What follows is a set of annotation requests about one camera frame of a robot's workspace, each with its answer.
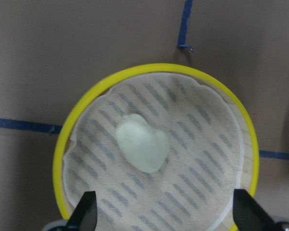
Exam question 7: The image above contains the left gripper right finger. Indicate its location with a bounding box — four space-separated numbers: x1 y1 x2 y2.
233 189 282 231

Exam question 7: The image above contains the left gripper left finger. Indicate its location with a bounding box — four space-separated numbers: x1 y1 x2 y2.
66 191 97 231

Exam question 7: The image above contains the white steamed bun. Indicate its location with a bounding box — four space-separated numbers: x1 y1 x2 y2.
116 114 170 173

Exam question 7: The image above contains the yellow steamer basket middle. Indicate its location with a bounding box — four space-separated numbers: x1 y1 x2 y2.
53 64 259 231

